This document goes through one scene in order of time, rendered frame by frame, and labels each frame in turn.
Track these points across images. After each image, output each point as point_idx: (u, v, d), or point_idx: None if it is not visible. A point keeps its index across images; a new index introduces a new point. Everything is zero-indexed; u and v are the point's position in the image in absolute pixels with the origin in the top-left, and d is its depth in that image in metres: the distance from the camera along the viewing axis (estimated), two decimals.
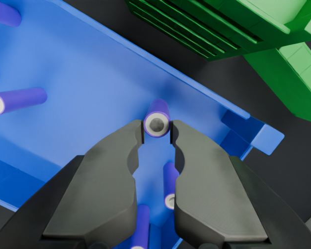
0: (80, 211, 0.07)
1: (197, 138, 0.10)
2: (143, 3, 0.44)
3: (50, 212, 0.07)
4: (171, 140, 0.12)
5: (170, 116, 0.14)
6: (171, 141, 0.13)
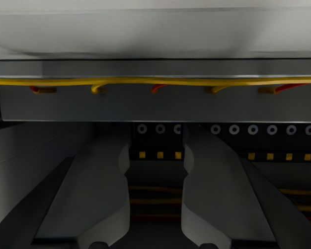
0: (72, 213, 0.07)
1: (207, 139, 0.10)
2: None
3: (41, 216, 0.07)
4: (181, 140, 0.12)
5: None
6: (180, 141, 0.13)
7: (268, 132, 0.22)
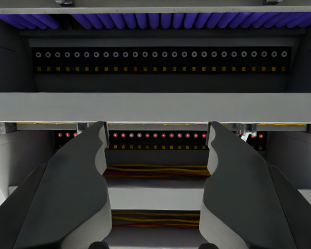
0: (52, 219, 0.06)
1: (234, 142, 0.10)
2: None
3: (18, 227, 0.06)
4: (207, 141, 0.12)
5: (17, 17, 0.32)
6: (206, 142, 0.12)
7: (113, 55, 0.42)
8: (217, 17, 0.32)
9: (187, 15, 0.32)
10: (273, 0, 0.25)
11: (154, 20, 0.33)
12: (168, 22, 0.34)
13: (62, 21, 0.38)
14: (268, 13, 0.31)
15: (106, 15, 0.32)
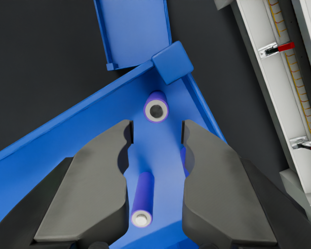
0: (72, 213, 0.07)
1: (208, 139, 0.10)
2: None
3: (40, 216, 0.07)
4: (182, 140, 0.12)
5: None
6: (181, 141, 0.13)
7: None
8: None
9: None
10: None
11: None
12: None
13: None
14: None
15: None
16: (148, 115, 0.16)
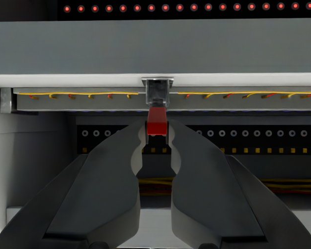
0: (83, 211, 0.07)
1: (193, 138, 0.10)
2: None
3: (54, 211, 0.07)
4: (167, 140, 0.12)
5: None
6: (167, 141, 0.13)
7: None
8: None
9: None
10: None
11: None
12: None
13: None
14: None
15: None
16: None
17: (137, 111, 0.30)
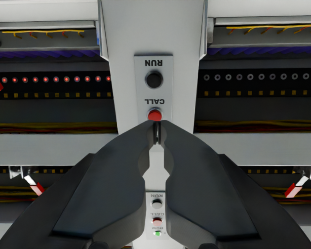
0: (90, 210, 0.07)
1: (185, 138, 0.10)
2: None
3: (60, 209, 0.07)
4: (159, 141, 0.12)
5: None
6: (159, 142, 0.12)
7: (292, 77, 0.37)
8: None
9: None
10: None
11: None
12: None
13: None
14: None
15: None
16: (288, 47, 0.29)
17: (273, 53, 0.33)
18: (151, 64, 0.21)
